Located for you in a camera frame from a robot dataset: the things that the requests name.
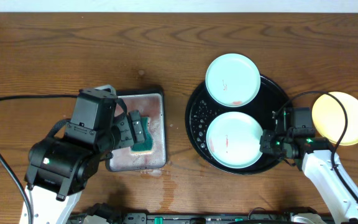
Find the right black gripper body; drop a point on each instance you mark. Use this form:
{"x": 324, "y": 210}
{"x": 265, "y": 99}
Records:
{"x": 274, "y": 144}

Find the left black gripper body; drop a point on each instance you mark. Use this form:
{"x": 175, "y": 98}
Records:
{"x": 127, "y": 134}

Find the green yellow sponge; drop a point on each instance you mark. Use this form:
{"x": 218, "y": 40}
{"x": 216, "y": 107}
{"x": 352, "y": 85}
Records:
{"x": 148, "y": 143}

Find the light green plate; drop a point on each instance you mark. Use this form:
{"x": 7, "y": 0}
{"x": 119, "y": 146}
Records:
{"x": 233, "y": 140}
{"x": 232, "y": 80}

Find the yellow plate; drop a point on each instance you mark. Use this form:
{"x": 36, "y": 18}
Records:
{"x": 335, "y": 115}

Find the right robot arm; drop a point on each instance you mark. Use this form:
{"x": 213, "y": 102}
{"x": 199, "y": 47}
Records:
{"x": 316, "y": 158}

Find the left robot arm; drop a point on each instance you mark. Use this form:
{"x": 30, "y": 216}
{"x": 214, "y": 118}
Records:
{"x": 61, "y": 164}

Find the black rectangular soapy tray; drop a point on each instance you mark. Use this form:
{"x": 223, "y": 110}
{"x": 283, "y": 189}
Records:
{"x": 150, "y": 103}

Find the black round tray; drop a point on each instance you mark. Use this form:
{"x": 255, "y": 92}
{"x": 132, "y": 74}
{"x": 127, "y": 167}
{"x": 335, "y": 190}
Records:
{"x": 201, "y": 109}

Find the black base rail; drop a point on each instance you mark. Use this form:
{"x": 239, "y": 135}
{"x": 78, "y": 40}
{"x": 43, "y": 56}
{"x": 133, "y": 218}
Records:
{"x": 103, "y": 213}

